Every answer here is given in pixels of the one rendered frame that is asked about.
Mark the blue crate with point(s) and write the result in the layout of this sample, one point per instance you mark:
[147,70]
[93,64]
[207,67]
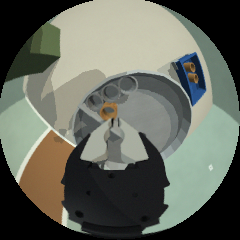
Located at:
[194,90]

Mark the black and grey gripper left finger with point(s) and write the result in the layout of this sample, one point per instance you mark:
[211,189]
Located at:
[92,149]

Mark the grey metal sleeve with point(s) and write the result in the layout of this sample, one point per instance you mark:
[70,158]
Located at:
[91,104]
[134,87]
[108,99]

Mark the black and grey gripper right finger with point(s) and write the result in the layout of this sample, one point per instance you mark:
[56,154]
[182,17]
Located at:
[137,149]

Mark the bronze bushing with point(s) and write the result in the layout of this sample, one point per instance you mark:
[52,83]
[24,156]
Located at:
[192,76]
[189,67]
[105,115]

